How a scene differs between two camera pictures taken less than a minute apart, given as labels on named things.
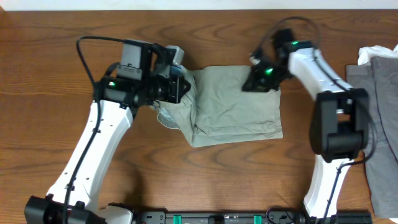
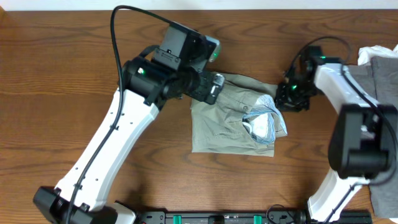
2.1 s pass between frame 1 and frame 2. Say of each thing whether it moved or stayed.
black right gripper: moved
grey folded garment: stayed
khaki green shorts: moved
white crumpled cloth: stayed
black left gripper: moved
